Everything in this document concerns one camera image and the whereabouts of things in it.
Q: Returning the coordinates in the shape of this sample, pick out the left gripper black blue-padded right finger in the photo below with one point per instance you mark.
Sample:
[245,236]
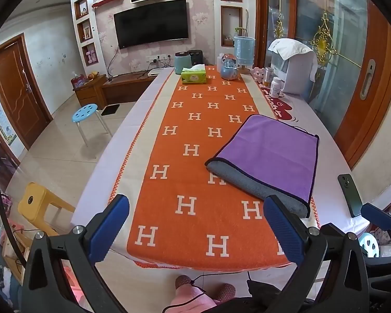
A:
[345,287]

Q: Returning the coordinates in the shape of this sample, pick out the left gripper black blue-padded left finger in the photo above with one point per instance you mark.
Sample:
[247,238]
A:
[46,287]

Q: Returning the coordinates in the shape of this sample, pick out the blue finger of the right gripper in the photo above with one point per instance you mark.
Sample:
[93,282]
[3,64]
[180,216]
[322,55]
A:
[376,216]

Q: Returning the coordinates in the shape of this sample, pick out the purple grey towel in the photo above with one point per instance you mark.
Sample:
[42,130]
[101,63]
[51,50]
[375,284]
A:
[267,157]

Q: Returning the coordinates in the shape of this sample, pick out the dark green smartphone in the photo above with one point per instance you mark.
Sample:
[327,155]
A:
[351,194]

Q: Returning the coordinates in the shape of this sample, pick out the yellow plastic stool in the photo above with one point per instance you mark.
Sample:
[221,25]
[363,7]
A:
[34,204]

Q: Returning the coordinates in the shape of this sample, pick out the orange H-pattern table runner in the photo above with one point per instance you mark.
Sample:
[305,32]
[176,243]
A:
[182,215]

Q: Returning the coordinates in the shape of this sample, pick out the white pill bottle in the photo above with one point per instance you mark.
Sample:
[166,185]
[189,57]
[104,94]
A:
[275,87]

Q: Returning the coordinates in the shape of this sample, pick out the blue round plastic stool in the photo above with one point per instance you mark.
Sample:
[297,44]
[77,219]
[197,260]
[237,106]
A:
[84,113]

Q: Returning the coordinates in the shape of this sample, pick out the white cloth-covered appliance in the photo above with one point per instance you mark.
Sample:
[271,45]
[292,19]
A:
[294,63]

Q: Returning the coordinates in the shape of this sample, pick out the pink toy figure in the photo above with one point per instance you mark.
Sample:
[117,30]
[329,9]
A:
[258,74]

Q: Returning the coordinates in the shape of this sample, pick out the wooden TV cabinet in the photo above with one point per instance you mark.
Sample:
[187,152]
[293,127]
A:
[122,89]

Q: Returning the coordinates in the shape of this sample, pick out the blue ceramic teapot mug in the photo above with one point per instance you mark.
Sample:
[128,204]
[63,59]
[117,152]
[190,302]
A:
[228,67]

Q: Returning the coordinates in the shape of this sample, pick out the light blue cylindrical canister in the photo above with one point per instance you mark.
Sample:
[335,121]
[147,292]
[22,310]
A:
[244,48]

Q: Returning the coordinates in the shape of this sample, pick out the brown wooden door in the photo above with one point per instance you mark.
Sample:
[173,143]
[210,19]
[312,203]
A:
[20,95]

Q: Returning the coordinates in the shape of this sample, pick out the green tissue box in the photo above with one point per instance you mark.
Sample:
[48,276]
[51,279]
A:
[194,75]

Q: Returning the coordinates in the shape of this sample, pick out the black small speaker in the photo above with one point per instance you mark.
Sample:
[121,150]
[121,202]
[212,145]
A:
[196,57]

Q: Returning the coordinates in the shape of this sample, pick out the teal electric kettle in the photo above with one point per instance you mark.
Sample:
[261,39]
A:
[182,60]

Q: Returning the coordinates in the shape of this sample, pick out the black wall television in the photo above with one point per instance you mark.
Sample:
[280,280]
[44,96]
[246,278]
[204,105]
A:
[152,23]

